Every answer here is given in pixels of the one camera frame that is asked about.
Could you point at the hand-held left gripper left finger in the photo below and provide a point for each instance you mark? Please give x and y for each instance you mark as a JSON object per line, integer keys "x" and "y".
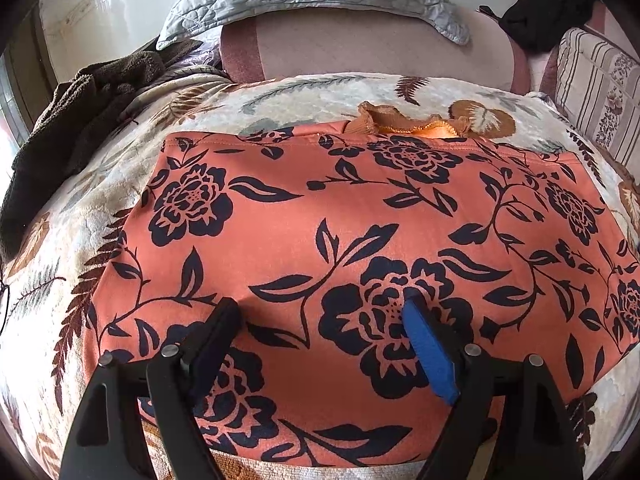
{"x": 220, "y": 325}

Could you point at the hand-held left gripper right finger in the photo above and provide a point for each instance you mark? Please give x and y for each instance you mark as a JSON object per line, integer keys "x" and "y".
{"x": 430, "y": 355}

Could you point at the orange floral top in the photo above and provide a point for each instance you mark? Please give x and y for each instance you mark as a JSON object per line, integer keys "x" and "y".
{"x": 325, "y": 220}

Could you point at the leaf-print fleece blanket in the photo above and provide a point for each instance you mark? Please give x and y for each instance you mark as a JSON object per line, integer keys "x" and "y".
{"x": 65, "y": 220}

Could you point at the brown fleece blanket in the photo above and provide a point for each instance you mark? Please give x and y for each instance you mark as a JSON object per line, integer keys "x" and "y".
{"x": 65, "y": 115}

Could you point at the patterned glass window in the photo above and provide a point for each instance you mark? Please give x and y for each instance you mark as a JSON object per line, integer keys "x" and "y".
{"x": 12, "y": 110}

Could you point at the pink sofa backrest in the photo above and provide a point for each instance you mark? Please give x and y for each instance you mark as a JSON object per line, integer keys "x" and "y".
{"x": 360, "y": 45}

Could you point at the striped floral cushion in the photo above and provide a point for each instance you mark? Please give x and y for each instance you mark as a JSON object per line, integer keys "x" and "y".
{"x": 605, "y": 95}

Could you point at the black garment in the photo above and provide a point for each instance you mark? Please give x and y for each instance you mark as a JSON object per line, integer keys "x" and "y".
{"x": 545, "y": 10}

